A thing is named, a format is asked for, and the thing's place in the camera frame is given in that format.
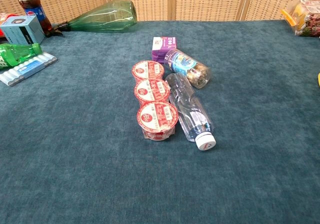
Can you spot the clear jar with blue label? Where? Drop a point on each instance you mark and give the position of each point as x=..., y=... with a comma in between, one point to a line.
x=185, y=63

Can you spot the red lidded plastic cup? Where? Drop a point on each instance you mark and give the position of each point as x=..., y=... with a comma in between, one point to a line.
x=156, y=117
x=151, y=91
x=146, y=70

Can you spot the clear plastic water bottle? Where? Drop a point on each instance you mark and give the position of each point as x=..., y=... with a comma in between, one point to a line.
x=185, y=103

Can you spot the purple paper box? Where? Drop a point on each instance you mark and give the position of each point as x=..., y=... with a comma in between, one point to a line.
x=162, y=44

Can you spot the green glass vase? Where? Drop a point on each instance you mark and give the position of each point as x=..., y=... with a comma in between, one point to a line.
x=107, y=17

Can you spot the teal velvet table cloth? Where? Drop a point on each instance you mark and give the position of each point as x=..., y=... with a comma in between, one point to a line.
x=75, y=159

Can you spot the wicker folding screen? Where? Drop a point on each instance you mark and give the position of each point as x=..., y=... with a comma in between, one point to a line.
x=200, y=1

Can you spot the white ribbed blister pack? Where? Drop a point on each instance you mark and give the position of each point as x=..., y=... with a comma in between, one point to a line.
x=32, y=67

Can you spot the green soda bottle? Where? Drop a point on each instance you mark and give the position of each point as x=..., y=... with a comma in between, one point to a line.
x=15, y=54

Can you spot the grey blue cardboard box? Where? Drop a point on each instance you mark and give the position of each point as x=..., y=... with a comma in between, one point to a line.
x=17, y=31

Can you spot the yellow object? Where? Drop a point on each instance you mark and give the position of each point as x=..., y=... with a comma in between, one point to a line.
x=319, y=79

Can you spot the cola bottle blue label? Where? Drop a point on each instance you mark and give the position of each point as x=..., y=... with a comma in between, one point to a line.
x=32, y=4

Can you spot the clear snack bag yellow contents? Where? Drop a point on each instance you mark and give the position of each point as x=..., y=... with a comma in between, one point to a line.
x=305, y=16

